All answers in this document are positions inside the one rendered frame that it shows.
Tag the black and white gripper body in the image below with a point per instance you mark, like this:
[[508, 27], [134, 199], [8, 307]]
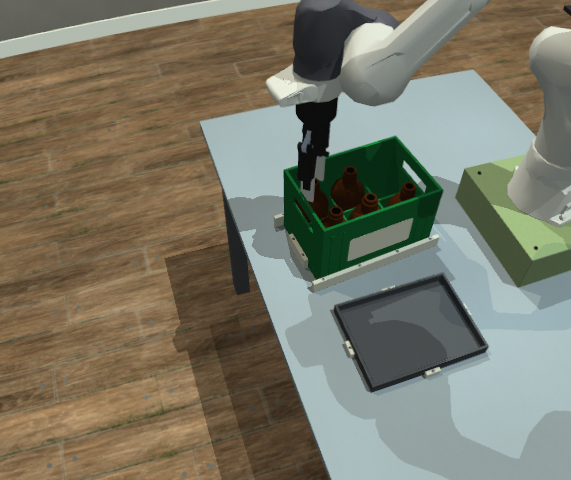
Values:
[[314, 114]]

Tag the green crate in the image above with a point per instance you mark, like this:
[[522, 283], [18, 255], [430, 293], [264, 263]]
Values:
[[380, 165]]

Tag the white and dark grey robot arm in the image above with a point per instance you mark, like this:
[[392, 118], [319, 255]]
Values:
[[335, 39]]

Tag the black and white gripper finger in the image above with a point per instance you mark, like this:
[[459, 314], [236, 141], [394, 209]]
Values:
[[306, 167], [322, 154]]

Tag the brown bottle with green label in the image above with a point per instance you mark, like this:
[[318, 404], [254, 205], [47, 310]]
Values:
[[369, 204]]

